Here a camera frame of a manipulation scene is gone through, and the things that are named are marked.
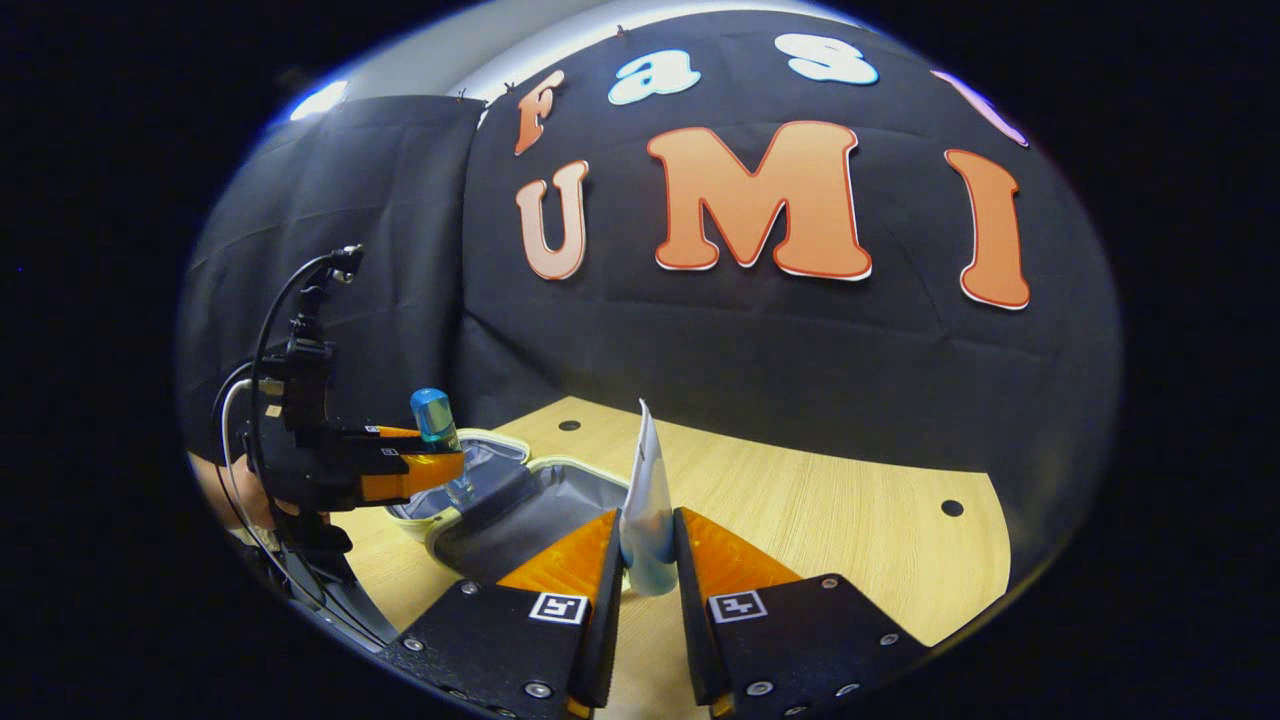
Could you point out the white tube with blue cap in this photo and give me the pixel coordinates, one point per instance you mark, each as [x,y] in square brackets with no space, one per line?
[648,500]

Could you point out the pale yellow suitcase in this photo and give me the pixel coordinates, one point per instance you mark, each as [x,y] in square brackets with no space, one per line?
[530,510]

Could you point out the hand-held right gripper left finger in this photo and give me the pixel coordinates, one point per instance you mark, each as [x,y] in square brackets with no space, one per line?
[605,620]

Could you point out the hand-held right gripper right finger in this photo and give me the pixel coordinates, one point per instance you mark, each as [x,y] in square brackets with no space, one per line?
[692,630]

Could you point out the clear bottle with blue cap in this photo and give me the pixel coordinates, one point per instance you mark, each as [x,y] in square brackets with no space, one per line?
[434,415]

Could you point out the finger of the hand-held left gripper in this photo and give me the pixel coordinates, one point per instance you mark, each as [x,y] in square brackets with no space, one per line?
[385,458]
[395,433]

